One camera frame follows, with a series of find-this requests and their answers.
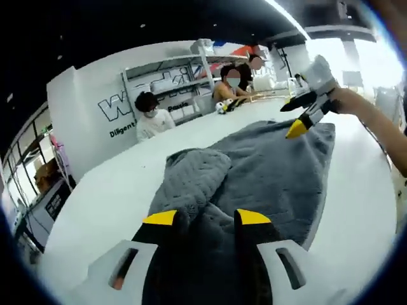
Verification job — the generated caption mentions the black cabinet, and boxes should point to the black cabinet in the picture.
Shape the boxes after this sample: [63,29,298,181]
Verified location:
[27,178,73,225]

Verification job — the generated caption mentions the black tripod stand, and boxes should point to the black tripod stand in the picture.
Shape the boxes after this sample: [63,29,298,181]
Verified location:
[277,47,292,79]

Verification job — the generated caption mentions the white metal shelf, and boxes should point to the white metal shelf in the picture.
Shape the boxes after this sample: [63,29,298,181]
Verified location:
[121,53,214,123]

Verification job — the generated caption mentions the ceiling light strip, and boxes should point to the ceiling light strip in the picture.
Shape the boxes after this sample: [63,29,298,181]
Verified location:
[263,0,312,39]

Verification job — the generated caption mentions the grey towel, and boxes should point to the grey towel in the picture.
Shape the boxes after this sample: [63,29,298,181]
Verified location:
[148,120,336,255]

